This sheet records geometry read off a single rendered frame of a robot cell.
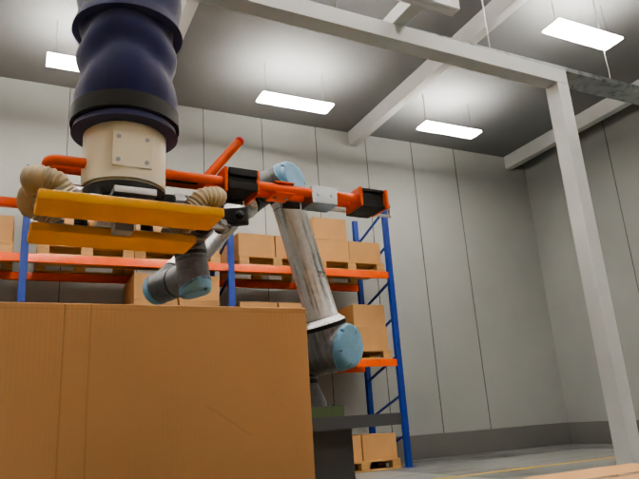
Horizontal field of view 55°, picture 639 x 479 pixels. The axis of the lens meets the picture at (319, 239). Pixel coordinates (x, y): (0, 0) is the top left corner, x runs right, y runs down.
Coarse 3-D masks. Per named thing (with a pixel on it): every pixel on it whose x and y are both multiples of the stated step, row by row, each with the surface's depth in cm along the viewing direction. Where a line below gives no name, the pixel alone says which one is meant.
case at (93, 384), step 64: (0, 320) 95; (64, 320) 99; (128, 320) 104; (192, 320) 108; (256, 320) 114; (0, 384) 93; (64, 384) 97; (128, 384) 101; (192, 384) 105; (256, 384) 110; (0, 448) 91; (64, 448) 94; (128, 448) 98; (192, 448) 102; (256, 448) 107
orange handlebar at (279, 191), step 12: (48, 156) 122; (60, 156) 122; (60, 168) 125; (72, 168) 127; (180, 180) 134; (192, 180) 134; (204, 180) 136; (216, 180) 137; (264, 192) 146; (276, 192) 143; (288, 192) 145; (300, 192) 146; (0, 204) 141; (12, 204) 142; (348, 204) 157
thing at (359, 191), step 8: (352, 192) 156; (360, 192) 153; (368, 192) 156; (376, 192) 156; (384, 192) 157; (360, 200) 152; (368, 200) 155; (376, 200) 156; (384, 200) 157; (352, 208) 155; (360, 208) 155; (368, 208) 155; (376, 208) 155; (384, 208) 156; (368, 216) 161
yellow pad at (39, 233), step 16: (32, 224) 123; (48, 224) 125; (64, 224) 126; (80, 224) 131; (32, 240) 129; (48, 240) 130; (64, 240) 131; (80, 240) 131; (96, 240) 132; (112, 240) 133; (128, 240) 134; (144, 240) 134; (160, 240) 135; (176, 240) 136; (192, 240) 138
